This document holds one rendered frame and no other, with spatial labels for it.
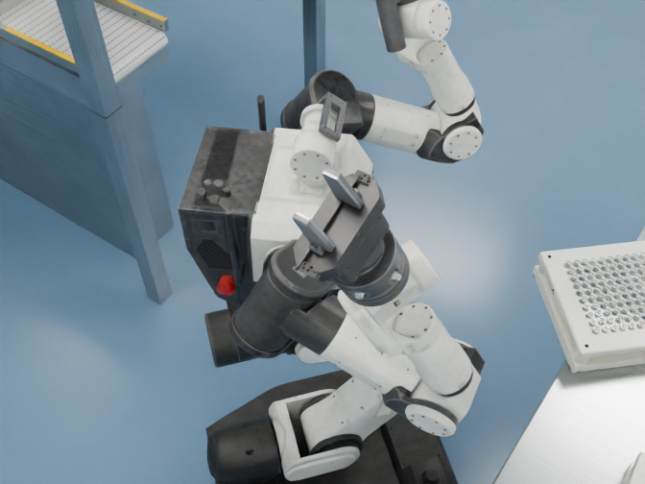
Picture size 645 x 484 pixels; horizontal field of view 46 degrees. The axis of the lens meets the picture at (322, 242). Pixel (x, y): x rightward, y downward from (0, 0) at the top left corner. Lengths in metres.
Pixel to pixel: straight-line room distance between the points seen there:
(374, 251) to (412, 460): 1.38
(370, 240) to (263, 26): 3.02
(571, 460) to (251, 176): 0.75
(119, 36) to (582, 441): 1.59
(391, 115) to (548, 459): 0.69
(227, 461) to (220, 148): 0.94
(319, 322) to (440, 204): 1.88
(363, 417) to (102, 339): 1.05
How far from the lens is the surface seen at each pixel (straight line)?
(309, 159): 1.14
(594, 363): 1.55
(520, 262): 2.82
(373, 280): 0.84
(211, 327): 1.52
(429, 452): 2.18
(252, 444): 1.99
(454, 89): 1.45
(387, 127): 1.44
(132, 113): 2.46
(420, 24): 1.34
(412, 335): 1.01
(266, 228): 1.19
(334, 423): 1.99
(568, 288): 1.57
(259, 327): 1.13
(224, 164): 1.28
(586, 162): 3.25
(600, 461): 1.48
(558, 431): 1.49
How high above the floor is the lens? 2.17
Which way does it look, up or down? 51 degrees down
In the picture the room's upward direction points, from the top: straight up
